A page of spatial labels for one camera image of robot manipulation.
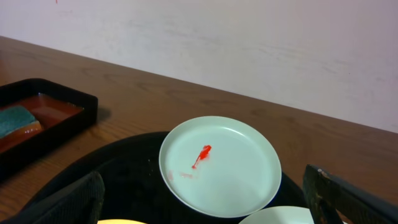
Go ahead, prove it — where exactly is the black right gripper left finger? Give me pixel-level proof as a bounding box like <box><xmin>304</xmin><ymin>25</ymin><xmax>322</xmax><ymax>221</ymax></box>
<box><xmin>1</xmin><ymin>172</ymin><xmax>105</xmax><ymax>224</ymax></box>

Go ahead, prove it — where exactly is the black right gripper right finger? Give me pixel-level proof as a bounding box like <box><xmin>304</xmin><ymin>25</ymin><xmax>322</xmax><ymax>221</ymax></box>
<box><xmin>303</xmin><ymin>164</ymin><xmax>397</xmax><ymax>224</ymax></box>

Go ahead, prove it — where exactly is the yellow plate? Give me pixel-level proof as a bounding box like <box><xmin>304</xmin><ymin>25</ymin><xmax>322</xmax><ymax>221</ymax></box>
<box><xmin>97</xmin><ymin>219</ymin><xmax>146</xmax><ymax>224</ymax></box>

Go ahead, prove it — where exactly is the mint plate long red stain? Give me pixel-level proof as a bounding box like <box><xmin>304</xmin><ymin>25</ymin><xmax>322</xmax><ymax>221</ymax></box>
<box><xmin>239</xmin><ymin>206</ymin><xmax>314</xmax><ymax>224</ymax></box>

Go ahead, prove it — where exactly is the green yellow sponge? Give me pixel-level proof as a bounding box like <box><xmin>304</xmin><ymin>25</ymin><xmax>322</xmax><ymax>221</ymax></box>
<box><xmin>1</xmin><ymin>106</ymin><xmax>42</xmax><ymax>139</ymax></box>

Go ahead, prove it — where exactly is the mint plate small red stain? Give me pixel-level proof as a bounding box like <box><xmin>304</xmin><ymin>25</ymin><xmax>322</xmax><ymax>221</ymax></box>
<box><xmin>159</xmin><ymin>116</ymin><xmax>282</xmax><ymax>218</ymax></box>

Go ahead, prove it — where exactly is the round black tray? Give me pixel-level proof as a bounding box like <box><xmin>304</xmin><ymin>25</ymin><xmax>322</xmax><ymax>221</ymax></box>
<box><xmin>21</xmin><ymin>131</ymin><xmax>308</xmax><ymax>224</ymax></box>

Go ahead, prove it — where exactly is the black rectangular water tray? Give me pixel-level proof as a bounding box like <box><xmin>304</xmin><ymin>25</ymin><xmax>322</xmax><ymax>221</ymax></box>
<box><xmin>1</xmin><ymin>78</ymin><xmax>98</xmax><ymax>181</ymax></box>

